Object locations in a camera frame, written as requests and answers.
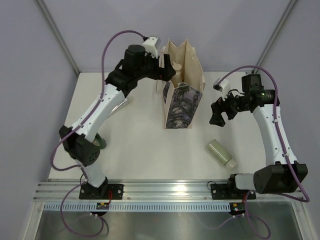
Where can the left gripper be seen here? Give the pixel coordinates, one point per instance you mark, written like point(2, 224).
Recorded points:
point(164, 74)

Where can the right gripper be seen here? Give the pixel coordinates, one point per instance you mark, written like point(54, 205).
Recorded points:
point(218, 108)

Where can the cream canvas tote bag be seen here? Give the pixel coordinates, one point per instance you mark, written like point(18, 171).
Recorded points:
point(180, 103)

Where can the olive green clear bottle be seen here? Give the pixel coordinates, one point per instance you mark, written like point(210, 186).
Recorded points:
point(221, 154)

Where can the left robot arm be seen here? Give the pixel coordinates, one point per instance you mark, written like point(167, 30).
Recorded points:
point(82, 141)

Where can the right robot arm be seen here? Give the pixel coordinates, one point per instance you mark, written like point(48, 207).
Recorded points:
point(282, 174)

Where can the beige pump bottle in bag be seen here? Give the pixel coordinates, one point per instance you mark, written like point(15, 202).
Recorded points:
point(177, 78)

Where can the silver squeeze tube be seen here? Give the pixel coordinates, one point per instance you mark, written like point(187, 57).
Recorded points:
point(122, 104)

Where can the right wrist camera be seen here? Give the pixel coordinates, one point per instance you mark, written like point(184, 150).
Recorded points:
point(222, 86)

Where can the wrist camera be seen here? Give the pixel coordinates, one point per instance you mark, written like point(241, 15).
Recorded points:
point(222, 86)
point(151, 45)

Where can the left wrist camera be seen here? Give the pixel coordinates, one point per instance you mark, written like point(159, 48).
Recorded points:
point(151, 45)

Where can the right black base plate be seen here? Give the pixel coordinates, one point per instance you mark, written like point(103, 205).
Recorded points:
point(221, 191)

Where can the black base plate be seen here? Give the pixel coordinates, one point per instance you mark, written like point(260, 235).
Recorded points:
point(221, 191)
point(111, 190)

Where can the white slotted cable duct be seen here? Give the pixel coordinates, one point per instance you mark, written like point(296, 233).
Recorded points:
point(139, 206)

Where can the aluminium frame post right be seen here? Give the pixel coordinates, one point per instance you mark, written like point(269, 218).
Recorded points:
point(277, 31)

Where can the aluminium frame post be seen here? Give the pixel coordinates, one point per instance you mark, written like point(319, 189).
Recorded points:
point(51, 23)
point(277, 31)

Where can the aluminium frame post left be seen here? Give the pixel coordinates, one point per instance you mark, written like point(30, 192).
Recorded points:
point(51, 23)

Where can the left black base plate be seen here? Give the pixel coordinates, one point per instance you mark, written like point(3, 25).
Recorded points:
point(111, 190)

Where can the aluminium mounting rail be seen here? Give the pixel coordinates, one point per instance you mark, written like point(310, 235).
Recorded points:
point(135, 191)

